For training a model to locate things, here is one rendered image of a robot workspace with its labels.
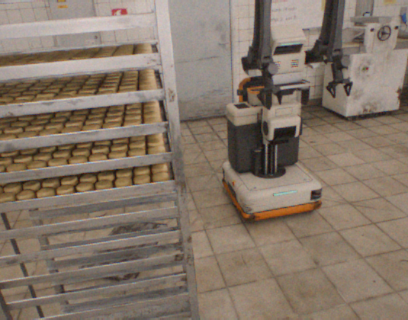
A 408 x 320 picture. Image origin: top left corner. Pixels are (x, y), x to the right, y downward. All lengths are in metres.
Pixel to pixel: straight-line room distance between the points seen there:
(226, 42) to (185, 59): 0.60
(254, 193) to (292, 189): 0.29
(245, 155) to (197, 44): 2.56
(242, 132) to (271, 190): 0.49
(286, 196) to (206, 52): 2.91
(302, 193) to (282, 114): 0.63
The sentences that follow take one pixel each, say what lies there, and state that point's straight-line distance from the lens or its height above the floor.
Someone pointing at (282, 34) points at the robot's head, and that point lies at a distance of 2.24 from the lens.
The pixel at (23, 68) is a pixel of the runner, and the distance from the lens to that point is 0.95.
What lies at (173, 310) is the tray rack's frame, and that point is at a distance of 1.87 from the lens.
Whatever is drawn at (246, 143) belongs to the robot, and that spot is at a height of 0.54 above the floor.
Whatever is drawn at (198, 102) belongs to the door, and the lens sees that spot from 5.05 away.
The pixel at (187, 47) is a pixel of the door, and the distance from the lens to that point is 4.90.
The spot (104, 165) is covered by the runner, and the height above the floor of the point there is 1.14.
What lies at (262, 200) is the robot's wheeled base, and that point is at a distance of 2.52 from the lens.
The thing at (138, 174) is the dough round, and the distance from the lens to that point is 1.10.
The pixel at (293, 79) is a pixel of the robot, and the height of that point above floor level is 1.06.
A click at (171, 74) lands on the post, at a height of 1.38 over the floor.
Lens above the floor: 1.52
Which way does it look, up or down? 25 degrees down
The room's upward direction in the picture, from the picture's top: 4 degrees counter-clockwise
